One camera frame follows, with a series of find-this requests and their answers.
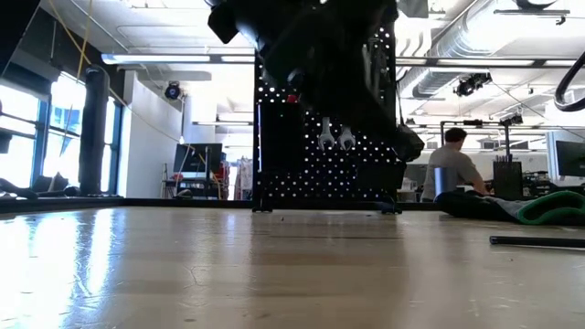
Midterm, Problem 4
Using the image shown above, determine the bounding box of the black aluminium table frame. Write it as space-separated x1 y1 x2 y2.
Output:
0 195 440 216

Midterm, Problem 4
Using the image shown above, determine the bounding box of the short black pegboard bin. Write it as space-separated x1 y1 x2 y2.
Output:
355 159 407 205

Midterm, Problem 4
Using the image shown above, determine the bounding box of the tall black pegboard bin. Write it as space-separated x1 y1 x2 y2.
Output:
259 101 306 177

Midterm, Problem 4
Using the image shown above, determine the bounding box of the black mesh box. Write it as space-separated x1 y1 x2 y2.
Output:
492 154 526 201

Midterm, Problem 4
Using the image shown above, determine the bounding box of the long ceiling light bar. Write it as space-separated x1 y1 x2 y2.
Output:
100 52 256 65
395 55 585 69

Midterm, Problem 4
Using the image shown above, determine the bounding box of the blue T-handle hex key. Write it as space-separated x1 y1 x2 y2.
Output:
488 235 585 250

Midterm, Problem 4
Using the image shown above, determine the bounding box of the grey cylinder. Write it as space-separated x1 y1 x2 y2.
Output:
432 165 458 198

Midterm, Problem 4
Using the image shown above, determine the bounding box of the silver ventilation duct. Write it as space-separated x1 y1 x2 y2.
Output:
396 0 513 100

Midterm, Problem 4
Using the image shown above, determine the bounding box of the person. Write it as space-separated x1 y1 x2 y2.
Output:
420 127 490 202

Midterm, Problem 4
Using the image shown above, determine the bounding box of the thick black cable loop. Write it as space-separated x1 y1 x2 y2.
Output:
552 48 585 113

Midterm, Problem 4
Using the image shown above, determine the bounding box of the black building pillar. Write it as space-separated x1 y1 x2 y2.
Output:
78 65 112 196

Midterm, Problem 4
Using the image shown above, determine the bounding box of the black computer monitor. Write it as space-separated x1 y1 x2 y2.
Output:
172 142 224 175
554 139 585 178

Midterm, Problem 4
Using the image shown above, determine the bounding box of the background black robot rig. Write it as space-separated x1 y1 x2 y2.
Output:
439 112 526 198

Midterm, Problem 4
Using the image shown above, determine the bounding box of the black work glove green cuff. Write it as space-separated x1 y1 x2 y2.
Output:
433 189 585 226

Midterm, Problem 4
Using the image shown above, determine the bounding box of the round black ceiling camera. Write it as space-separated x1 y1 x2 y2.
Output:
163 80 183 101

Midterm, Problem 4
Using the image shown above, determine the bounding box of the small silver combination wrench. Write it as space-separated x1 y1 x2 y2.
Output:
337 125 356 152

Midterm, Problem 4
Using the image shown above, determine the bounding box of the black metal pegboard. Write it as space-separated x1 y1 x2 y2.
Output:
252 27 404 215

